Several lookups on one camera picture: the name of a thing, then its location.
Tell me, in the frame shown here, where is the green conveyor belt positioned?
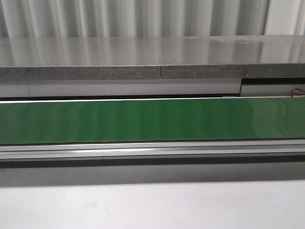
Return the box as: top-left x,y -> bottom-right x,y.
0,97 -> 305,145

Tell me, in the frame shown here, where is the grey stone counter ledge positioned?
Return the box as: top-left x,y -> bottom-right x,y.
0,35 -> 305,82

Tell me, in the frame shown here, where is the white pleated curtain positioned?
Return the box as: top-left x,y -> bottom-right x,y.
0,0 -> 305,38

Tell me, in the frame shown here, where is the silver conveyor frame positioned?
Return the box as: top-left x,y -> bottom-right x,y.
0,98 -> 305,160

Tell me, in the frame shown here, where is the red black wire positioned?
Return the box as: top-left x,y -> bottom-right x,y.
289,88 -> 305,98

